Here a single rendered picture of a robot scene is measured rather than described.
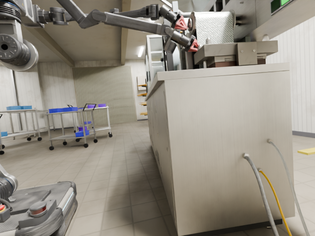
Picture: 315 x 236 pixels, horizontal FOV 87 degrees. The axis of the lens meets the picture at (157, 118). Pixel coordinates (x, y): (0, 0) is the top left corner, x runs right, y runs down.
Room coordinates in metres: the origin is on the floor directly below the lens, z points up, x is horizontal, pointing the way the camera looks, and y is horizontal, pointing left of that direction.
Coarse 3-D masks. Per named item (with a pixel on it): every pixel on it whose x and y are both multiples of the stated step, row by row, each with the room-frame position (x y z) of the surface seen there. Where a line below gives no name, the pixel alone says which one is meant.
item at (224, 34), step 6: (198, 30) 1.06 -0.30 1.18; (204, 30) 1.06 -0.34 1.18; (210, 30) 1.06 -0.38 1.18; (216, 30) 1.07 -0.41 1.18; (222, 30) 1.07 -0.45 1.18; (228, 30) 1.07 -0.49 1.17; (198, 36) 1.05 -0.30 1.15; (204, 36) 1.06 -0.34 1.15; (210, 36) 1.06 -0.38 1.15; (216, 36) 1.07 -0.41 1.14; (222, 36) 1.07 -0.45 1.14; (228, 36) 1.07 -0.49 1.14; (198, 42) 1.05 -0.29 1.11; (204, 42) 1.06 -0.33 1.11; (216, 42) 1.07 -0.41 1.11; (222, 42) 1.07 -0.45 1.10; (228, 42) 1.07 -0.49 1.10
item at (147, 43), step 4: (148, 36) 2.05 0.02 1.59; (152, 36) 2.06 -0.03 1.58; (156, 36) 2.06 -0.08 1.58; (160, 36) 2.07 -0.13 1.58; (148, 40) 2.05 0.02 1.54; (148, 44) 2.05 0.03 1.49; (148, 48) 2.05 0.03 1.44; (148, 52) 2.05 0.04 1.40; (144, 60) 3.11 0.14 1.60; (148, 76) 2.63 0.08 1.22; (152, 76) 2.05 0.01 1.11; (148, 80) 2.58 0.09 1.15; (152, 80) 2.05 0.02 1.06; (148, 84) 2.65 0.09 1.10
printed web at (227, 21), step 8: (200, 16) 1.06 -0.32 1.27; (208, 16) 1.06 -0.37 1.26; (216, 16) 1.07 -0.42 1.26; (224, 16) 1.07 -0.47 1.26; (200, 24) 1.06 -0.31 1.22; (208, 24) 1.06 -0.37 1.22; (216, 24) 1.07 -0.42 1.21; (224, 24) 1.07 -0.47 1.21; (184, 56) 1.44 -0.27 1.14; (184, 64) 1.44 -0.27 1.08
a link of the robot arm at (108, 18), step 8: (96, 16) 0.87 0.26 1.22; (104, 16) 0.88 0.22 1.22; (112, 16) 0.91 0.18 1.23; (120, 16) 0.92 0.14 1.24; (112, 24) 0.93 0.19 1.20; (120, 24) 0.93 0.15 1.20; (128, 24) 0.94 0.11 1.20; (136, 24) 0.95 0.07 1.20; (144, 24) 0.96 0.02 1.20; (152, 24) 0.97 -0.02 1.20; (160, 24) 0.97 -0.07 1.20; (152, 32) 0.98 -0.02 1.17; (160, 32) 0.99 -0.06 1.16
